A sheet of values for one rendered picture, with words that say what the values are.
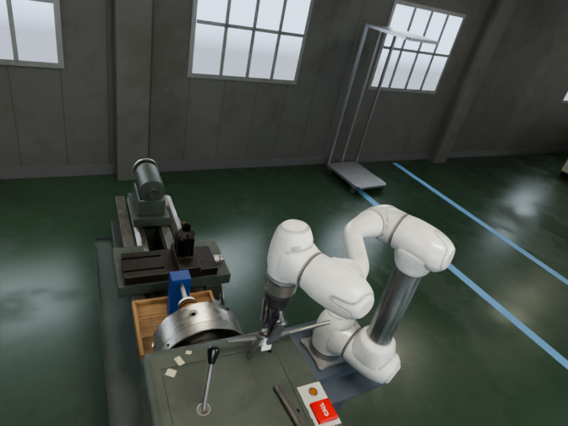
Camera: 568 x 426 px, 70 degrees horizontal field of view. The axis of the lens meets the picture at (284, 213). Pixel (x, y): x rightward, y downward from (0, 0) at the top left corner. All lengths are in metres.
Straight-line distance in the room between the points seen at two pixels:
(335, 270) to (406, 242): 0.51
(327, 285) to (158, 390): 0.56
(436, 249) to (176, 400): 0.90
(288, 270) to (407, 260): 0.57
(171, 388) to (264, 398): 0.26
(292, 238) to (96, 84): 3.67
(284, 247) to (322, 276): 0.12
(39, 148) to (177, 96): 1.44
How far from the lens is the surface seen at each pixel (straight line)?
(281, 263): 1.00
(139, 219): 2.43
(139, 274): 1.99
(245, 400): 1.24
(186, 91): 4.65
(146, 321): 1.90
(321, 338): 1.88
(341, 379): 2.02
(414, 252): 1.43
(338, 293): 0.94
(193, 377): 1.27
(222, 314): 1.47
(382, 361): 1.78
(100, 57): 4.40
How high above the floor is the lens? 2.28
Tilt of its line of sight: 31 degrees down
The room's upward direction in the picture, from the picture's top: 13 degrees clockwise
